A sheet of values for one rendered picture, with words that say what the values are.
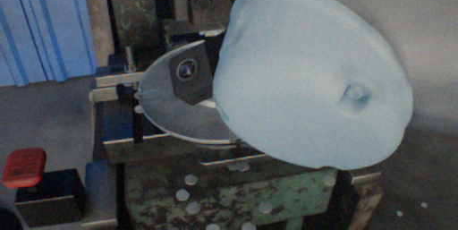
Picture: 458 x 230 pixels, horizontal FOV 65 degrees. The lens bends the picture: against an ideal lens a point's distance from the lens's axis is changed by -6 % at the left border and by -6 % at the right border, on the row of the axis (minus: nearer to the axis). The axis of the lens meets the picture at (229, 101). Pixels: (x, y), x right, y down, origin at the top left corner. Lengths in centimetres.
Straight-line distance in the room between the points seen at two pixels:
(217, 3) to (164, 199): 34
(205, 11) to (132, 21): 35
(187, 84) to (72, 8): 166
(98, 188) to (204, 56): 43
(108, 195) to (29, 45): 149
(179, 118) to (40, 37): 153
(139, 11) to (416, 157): 132
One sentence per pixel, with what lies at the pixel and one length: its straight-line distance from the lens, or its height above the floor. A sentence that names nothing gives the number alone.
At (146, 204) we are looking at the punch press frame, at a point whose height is 63.
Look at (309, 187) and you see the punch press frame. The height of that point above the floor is 60.
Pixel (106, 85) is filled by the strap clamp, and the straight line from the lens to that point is 78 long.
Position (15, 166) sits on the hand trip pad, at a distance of 64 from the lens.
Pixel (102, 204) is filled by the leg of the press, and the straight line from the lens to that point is 69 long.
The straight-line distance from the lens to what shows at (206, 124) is 58.
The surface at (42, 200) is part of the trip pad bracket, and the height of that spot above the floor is 70.
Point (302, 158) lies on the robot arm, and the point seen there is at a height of 106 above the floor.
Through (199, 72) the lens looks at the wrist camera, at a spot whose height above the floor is 99.
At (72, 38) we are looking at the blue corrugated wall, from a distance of 204.
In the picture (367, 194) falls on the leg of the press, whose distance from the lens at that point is 74.
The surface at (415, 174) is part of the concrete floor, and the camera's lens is 171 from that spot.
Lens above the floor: 118
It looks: 39 degrees down
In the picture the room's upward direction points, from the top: straight up
